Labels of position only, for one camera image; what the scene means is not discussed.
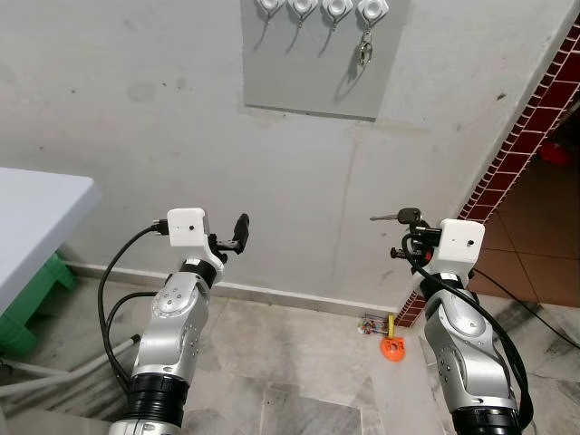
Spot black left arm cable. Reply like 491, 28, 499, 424
104, 290, 164, 380

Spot green plastic stool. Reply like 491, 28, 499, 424
0, 253, 79, 357

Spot black left wrist camera cable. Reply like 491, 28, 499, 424
97, 219, 173, 392

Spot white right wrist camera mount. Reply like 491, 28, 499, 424
423, 219, 485, 285

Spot white wall hook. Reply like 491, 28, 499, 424
286, 0, 319, 28
320, 0, 355, 31
254, 0, 285, 26
356, 0, 392, 35

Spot grey hook board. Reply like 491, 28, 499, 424
239, 0, 405, 122

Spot white table leg frame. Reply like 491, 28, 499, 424
0, 334, 142, 401

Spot silver keys on ring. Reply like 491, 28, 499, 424
355, 33, 375, 70

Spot black head silver key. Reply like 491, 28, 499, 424
369, 208, 423, 227

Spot white table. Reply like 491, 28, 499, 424
0, 167, 102, 314

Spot small colourful floor item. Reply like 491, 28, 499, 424
357, 314, 387, 337

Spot red background object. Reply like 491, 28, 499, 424
538, 140, 577, 169

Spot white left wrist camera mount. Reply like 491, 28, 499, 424
165, 207, 226, 269

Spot thin black floor cable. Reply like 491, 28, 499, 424
470, 266, 580, 351

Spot orange round floor object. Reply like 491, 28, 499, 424
378, 336, 407, 363

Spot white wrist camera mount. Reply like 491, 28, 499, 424
165, 207, 226, 269
423, 219, 485, 285

